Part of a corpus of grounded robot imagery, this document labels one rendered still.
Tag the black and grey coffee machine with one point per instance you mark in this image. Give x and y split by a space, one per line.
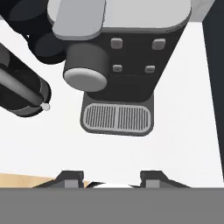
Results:
131 58

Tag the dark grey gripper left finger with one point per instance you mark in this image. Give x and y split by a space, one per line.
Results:
71 177

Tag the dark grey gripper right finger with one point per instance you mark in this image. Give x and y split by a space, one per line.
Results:
153 177

